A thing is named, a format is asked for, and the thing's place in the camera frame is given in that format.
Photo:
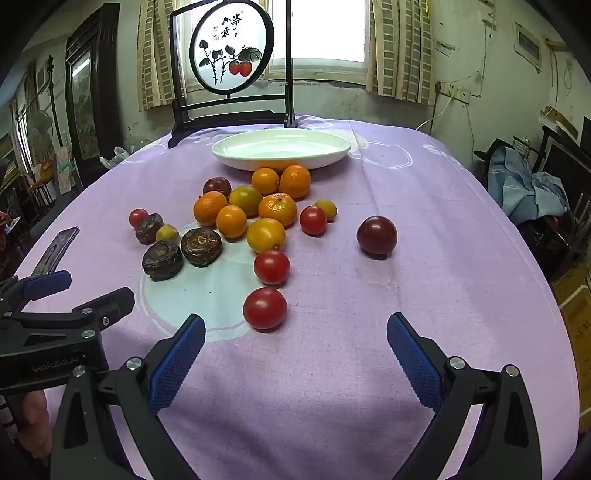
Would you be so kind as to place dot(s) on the small red cherry tomato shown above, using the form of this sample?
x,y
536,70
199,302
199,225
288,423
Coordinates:
x,y
138,217

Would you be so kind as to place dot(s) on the dark wooden framed panel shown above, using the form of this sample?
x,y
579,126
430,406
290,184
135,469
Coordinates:
x,y
83,106

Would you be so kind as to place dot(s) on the orange mandarin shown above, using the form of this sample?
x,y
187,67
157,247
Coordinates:
x,y
231,221
210,207
278,209
265,180
295,181

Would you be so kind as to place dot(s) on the dark printed card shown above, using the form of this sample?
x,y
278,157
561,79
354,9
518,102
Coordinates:
x,y
57,249

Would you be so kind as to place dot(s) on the yellow green kumquat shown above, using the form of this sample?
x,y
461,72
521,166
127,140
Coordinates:
x,y
166,233
327,208

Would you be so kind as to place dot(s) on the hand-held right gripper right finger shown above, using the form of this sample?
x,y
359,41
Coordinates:
x,y
413,364

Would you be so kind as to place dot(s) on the purple printed tablecloth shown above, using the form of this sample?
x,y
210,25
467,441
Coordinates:
x,y
415,286

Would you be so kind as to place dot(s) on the large dark red plum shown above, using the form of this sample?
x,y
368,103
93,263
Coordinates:
x,y
376,235

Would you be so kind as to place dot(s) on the white oval plate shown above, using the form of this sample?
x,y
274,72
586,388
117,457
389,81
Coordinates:
x,y
277,147

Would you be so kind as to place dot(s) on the white wall panel box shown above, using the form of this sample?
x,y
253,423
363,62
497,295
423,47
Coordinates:
x,y
527,45

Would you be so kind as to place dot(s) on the greenish yellow mandarin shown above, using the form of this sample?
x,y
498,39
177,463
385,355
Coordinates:
x,y
245,200

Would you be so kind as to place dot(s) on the black chair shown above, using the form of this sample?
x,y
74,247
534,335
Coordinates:
x,y
487,154

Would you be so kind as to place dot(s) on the beige checked curtain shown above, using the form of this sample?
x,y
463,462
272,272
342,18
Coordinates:
x,y
154,55
401,50

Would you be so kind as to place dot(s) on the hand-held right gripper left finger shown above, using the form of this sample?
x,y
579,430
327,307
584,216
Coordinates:
x,y
178,364

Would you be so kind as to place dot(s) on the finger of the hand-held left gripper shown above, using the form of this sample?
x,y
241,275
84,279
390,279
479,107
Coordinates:
x,y
108,302
46,284

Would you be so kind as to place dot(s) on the window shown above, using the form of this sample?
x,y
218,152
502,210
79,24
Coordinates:
x,y
323,32

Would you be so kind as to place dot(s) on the small dark red plum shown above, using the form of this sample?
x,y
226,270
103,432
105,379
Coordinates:
x,y
217,186

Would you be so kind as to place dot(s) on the black framed persimmon table screen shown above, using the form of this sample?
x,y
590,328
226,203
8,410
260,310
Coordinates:
x,y
231,46

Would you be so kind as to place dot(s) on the small dark brown water chestnut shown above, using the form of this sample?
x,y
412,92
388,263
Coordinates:
x,y
147,230

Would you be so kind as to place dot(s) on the person's left hand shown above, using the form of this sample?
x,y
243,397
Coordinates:
x,y
34,417

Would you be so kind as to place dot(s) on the white wall outlet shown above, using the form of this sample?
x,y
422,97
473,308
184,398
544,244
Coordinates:
x,y
455,92

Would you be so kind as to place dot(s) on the blue cloth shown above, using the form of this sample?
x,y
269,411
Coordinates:
x,y
521,189

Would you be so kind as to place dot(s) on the black monitor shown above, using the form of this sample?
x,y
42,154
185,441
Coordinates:
x,y
568,166

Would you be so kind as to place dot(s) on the white plastic bag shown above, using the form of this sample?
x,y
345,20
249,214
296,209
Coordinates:
x,y
113,158

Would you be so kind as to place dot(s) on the cardboard box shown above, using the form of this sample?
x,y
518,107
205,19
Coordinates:
x,y
577,318

